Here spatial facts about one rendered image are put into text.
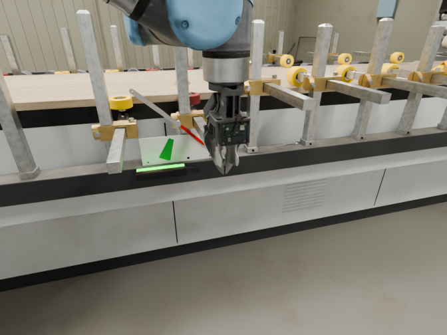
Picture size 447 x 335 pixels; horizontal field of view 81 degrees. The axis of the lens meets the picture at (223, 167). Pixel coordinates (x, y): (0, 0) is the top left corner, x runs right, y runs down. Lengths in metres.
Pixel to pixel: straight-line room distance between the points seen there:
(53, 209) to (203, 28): 0.92
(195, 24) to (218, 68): 0.20
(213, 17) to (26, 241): 1.33
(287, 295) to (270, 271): 0.15
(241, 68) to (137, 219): 1.00
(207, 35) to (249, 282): 1.27
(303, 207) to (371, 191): 0.47
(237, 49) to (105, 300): 1.27
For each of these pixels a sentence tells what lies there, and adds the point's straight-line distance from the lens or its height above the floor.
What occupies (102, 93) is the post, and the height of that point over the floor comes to 0.95.
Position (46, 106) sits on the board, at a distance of 1.14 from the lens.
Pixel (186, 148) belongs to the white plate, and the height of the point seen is 0.75.
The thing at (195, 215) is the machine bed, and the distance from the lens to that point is 1.38.
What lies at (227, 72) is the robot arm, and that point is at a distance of 0.50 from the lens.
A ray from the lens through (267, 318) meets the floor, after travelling 1.34.
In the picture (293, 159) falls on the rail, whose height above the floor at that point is 0.66.
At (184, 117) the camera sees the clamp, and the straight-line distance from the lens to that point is 0.90.
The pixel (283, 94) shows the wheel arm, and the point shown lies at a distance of 0.83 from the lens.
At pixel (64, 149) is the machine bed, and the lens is 1.21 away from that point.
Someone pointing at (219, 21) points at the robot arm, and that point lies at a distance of 0.32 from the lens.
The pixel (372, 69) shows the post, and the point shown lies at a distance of 1.22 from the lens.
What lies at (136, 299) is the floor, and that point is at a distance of 1.44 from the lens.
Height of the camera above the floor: 1.11
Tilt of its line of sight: 27 degrees down
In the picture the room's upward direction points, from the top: straight up
